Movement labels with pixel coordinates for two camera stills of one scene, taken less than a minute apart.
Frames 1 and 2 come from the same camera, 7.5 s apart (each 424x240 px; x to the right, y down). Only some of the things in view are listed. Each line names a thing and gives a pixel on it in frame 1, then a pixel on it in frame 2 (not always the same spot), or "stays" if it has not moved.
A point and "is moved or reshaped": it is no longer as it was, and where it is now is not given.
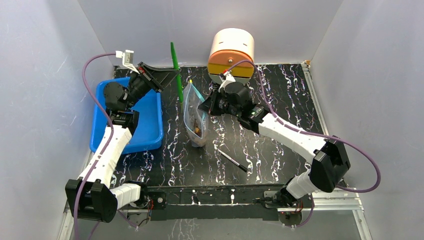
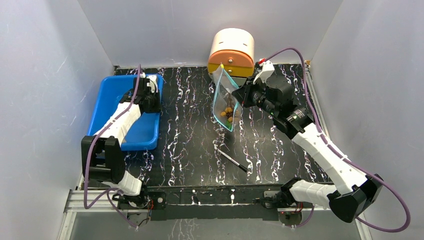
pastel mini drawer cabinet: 227,47 stays
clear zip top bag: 196,120 is moved or reshaped
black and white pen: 242,167 stays
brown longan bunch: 196,128 is moved or reshaped
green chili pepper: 178,76 → 229,125
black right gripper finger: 215,105 → 245,94
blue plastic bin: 148,132 stays
